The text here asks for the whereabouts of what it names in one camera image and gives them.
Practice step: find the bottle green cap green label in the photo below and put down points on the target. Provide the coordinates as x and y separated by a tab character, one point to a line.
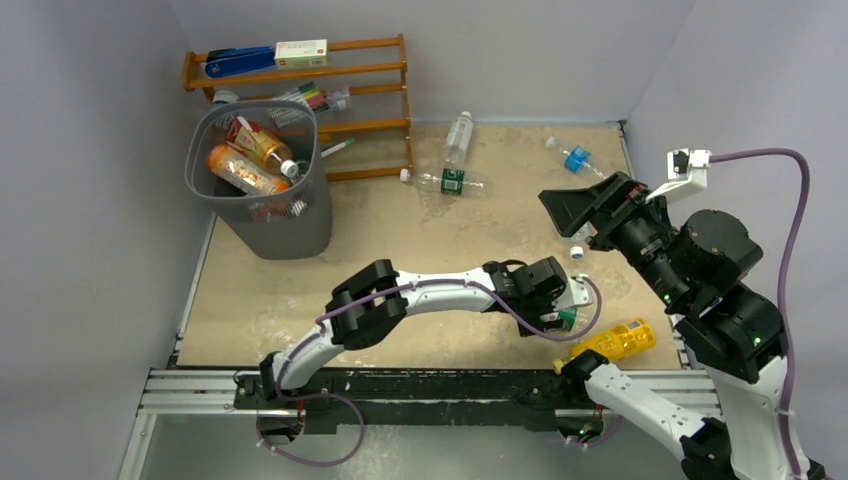
568	321

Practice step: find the wooden slatted shelf rack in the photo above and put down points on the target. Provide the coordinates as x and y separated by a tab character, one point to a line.
374	70

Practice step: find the clear bottle white cap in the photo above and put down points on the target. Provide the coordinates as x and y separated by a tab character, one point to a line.
458	139

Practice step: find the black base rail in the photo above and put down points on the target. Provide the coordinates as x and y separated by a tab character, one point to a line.
536	400

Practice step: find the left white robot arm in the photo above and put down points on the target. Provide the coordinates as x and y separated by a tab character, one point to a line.
368	306

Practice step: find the green and white marker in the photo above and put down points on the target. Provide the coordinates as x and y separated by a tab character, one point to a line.
337	147

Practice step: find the amber tea bottle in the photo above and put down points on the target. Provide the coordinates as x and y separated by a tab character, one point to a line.
262	147

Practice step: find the clear jar of clips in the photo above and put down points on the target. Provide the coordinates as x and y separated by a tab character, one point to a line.
340	99

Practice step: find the blue stapler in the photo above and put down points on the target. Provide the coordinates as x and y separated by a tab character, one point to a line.
236	61

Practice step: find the pack of coloured markers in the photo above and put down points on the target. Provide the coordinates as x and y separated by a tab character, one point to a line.
307	95

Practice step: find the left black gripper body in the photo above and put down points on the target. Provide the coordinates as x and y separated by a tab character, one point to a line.
535	307

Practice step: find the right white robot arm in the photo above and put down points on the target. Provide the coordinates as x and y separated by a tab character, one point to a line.
738	336

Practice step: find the grey mesh waste bin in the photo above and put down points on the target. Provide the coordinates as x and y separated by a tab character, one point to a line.
294	224

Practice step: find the yellow bottle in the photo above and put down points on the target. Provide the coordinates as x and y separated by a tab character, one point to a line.
617	343

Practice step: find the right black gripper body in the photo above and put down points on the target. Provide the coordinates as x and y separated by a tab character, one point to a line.
614	216

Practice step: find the crushed bottle blue white label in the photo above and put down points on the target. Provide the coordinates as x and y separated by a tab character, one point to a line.
577	242

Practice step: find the white and red box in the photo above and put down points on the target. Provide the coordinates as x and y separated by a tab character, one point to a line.
302	54

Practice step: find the clear bottle blue label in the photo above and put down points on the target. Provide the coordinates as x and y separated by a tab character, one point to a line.
580	166

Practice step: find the clear bottle green label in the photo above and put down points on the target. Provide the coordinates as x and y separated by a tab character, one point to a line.
446	181

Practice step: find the orange drink bottle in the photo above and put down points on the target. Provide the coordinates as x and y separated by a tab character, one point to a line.
233	167

